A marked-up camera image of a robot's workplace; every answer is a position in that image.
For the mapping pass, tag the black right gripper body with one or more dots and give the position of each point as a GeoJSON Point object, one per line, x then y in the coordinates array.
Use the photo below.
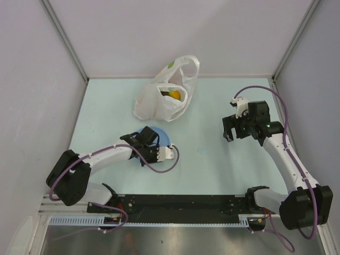
{"type": "Point", "coordinates": [244, 126]}

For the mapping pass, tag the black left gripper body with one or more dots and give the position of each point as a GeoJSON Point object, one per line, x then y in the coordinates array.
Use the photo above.
{"type": "Point", "coordinates": [150, 154]}

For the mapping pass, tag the blue plastic plate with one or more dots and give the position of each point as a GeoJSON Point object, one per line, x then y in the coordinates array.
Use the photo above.
{"type": "Point", "coordinates": [163, 137]}

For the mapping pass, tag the white plastic bag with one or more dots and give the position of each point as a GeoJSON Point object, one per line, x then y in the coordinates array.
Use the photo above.
{"type": "Point", "coordinates": [153, 101]}

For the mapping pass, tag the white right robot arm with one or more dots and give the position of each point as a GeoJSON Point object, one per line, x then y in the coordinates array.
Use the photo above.
{"type": "Point", "coordinates": [306, 203]}

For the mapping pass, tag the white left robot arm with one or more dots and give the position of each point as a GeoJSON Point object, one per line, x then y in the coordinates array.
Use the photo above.
{"type": "Point", "coordinates": [69, 180]}

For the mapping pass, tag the yellow fake fruit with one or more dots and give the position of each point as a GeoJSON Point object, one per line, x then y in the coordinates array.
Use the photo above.
{"type": "Point", "coordinates": [175, 94]}

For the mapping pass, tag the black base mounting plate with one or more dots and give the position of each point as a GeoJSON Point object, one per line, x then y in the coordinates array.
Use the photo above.
{"type": "Point", "coordinates": [201, 208]}

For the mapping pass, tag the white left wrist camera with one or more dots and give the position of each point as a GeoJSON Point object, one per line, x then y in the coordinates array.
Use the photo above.
{"type": "Point", "coordinates": [165, 153]}

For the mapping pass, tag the white slotted cable duct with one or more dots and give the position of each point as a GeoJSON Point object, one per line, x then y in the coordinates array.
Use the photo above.
{"type": "Point", "coordinates": [111, 221]}

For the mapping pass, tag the aluminium frame rail front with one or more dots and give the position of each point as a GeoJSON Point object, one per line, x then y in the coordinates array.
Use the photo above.
{"type": "Point", "coordinates": [49, 207]}

